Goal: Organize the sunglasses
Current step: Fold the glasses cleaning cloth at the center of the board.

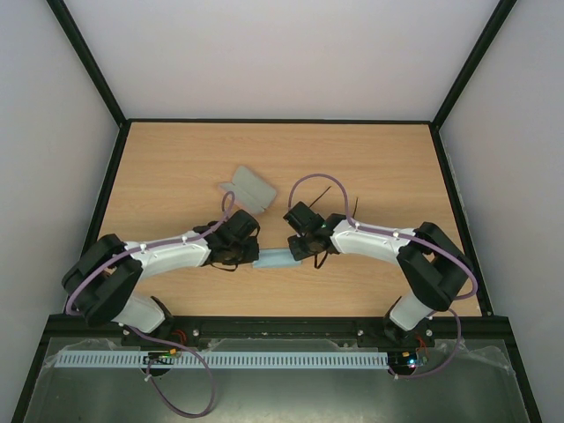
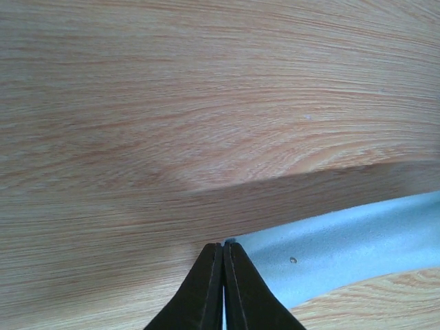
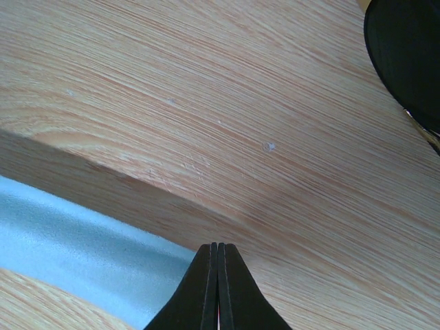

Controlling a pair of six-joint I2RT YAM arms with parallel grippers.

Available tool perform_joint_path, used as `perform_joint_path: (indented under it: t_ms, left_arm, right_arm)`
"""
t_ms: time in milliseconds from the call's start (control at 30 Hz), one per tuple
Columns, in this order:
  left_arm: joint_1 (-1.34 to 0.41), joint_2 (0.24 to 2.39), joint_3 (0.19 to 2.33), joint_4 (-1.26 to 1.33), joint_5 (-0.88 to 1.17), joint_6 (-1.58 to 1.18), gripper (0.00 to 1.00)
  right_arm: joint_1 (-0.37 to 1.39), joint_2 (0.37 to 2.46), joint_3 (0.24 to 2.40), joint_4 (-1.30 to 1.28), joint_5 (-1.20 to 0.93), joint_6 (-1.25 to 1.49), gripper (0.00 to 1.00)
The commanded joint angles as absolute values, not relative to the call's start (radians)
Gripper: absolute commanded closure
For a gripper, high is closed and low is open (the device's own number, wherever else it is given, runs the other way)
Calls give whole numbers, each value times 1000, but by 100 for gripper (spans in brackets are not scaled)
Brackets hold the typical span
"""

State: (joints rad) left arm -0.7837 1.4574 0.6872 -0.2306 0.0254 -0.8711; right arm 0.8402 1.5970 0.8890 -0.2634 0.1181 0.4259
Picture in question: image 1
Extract light blue cleaning cloth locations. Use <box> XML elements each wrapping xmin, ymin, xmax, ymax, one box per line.
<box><xmin>252</xmin><ymin>248</ymin><xmax>302</xmax><ymax>269</ymax></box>

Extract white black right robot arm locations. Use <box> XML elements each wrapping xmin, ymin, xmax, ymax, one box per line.
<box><xmin>284</xmin><ymin>208</ymin><xmax>478</xmax><ymax>345</ymax></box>

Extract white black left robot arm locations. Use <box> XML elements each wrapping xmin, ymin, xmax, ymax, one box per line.
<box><xmin>62</xmin><ymin>224</ymin><xmax>260</xmax><ymax>334</ymax></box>

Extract black aviator sunglasses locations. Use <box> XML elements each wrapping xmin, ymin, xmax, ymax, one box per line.
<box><xmin>308</xmin><ymin>185</ymin><xmax>359</xmax><ymax>219</ymax></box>

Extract grey metal front plate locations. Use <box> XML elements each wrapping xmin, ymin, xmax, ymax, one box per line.
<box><xmin>24</xmin><ymin>339</ymin><xmax>529</xmax><ymax>422</ymax></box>

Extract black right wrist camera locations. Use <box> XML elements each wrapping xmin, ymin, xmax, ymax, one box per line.
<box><xmin>283</xmin><ymin>202</ymin><xmax>324</xmax><ymax>235</ymax></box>

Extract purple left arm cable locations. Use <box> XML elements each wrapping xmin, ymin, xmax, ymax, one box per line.
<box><xmin>64</xmin><ymin>190</ymin><xmax>218</xmax><ymax>417</ymax></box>

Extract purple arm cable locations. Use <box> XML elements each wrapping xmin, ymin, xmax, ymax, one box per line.
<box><xmin>286</xmin><ymin>172</ymin><xmax>480</xmax><ymax>382</ymax></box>
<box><xmin>64</xmin><ymin>190</ymin><xmax>218</xmax><ymax>417</ymax></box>

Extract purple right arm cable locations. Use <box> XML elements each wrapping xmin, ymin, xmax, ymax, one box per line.
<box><xmin>286</xmin><ymin>172</ymin><xmax>480</xmax><ymax>382</ymax></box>

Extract light blue slotted cable duct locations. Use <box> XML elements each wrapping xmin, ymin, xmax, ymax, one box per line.
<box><xmin>54</xmin><ymin>351</ymin><xmax>389</xmax><ymax>370</ymax></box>

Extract black front mounting rail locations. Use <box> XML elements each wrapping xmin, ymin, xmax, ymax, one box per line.
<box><xmin>43</xmin><ymin>313</ymin><xmax>512</xmax><ymax>349</ymax></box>

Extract black left corner frame post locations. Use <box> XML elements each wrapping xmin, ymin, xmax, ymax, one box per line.
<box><xmin>47</xmin><ymin>0</ymin><xmax>127</xmax><ymax>127</ymax></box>

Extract black corner frame post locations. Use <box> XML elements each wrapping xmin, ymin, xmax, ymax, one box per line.
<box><xmin>431</xmin><ymin>0</ymin><xmax>517</xmax><ymax>132</ymax></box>
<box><xmin>47</xmin><ymin>0</ymin><xmax>127</xmax><ymax>127</ymax></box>

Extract black right corner frame post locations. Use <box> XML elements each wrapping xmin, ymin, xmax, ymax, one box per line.
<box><xmin>431</xmin><ymin>0</ymin><xmax>517</xmax><ymax>132</ymax></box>

